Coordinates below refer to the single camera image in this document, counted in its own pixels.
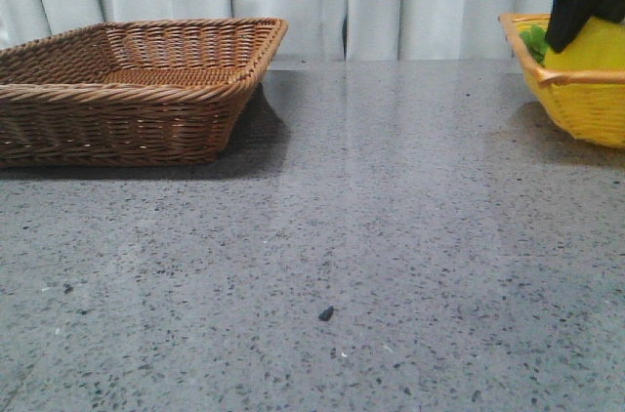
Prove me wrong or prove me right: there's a yellow tape roll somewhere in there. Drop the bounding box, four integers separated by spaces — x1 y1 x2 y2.
544 18 624 70

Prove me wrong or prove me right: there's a toy carrot with green leaves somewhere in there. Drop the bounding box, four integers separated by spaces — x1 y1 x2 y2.
520 24 550 66

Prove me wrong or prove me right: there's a yellow wicker basket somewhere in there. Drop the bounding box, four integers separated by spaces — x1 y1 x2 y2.
499 14 624 148

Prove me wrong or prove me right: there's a brown wicker basket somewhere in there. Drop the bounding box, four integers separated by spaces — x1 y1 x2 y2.
1 18 288 168

